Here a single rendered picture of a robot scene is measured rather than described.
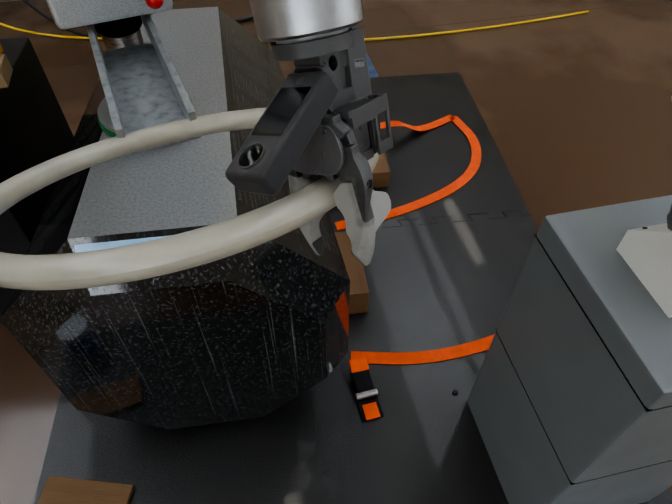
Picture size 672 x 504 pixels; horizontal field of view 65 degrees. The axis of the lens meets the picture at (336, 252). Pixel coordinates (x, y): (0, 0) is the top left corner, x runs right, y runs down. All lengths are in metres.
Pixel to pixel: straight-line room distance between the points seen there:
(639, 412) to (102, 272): 0.86
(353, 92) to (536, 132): 2.42
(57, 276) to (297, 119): 0.23
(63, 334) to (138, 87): 0.56
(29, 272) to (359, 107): 0.31
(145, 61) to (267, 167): 0.75
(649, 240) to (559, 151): 1.78
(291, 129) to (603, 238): 0.82
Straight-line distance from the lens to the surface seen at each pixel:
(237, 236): 0.44
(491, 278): 2.11
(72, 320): 1.25
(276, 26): 0.45
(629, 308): 1.05
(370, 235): 0.49
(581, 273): 1.07
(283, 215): 0.46
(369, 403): 1.74
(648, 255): 1.07
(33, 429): 1.97
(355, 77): 0.50
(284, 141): 0.42
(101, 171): 1.31
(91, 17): 1.18
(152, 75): 1.08
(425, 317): 1.94
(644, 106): 3.32
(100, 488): 1.78
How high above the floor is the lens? 1.60
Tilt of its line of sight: 49 degrees down
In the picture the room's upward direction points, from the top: straight up
